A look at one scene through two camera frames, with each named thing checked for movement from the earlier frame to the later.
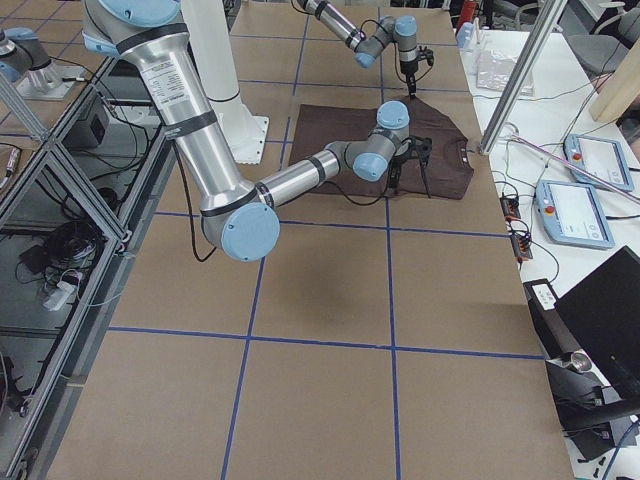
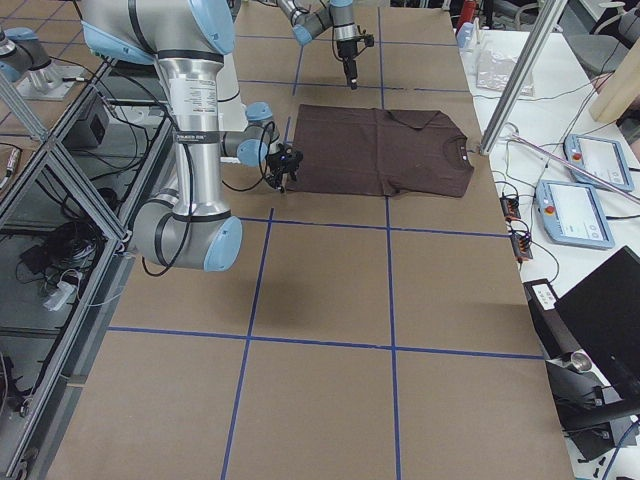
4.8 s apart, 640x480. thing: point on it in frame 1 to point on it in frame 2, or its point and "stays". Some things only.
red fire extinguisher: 467,11 stays
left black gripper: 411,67 to 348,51
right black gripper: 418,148 to 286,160
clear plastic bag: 495,72 stays
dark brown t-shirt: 433,164 stays
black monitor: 604,313 stays
